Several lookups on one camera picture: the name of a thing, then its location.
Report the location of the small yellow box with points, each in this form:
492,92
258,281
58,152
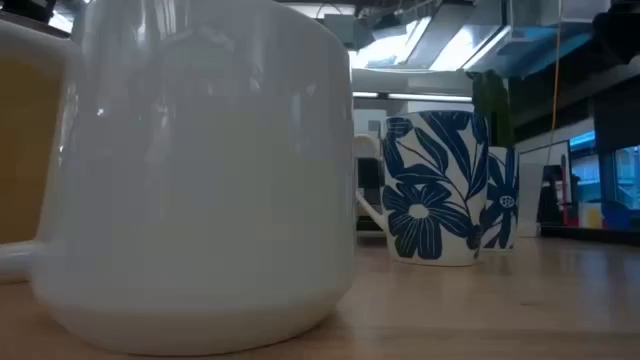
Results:
594,217

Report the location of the grey ceiling junction box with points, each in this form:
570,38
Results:
342,30

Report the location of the white faceted planter pot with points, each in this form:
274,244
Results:
530,200

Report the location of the black floor stand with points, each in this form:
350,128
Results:
552,200

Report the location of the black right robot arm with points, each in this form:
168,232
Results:
617,30

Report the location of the tall green cactus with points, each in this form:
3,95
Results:
492,105

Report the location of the white mug green interior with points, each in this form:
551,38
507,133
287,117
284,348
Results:
200,200

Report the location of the blue floral white mug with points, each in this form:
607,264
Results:
430,200
502,200

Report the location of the long ceiling light strip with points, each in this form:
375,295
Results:
430,97
365,94

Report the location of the blue bin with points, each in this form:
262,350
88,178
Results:
620,215

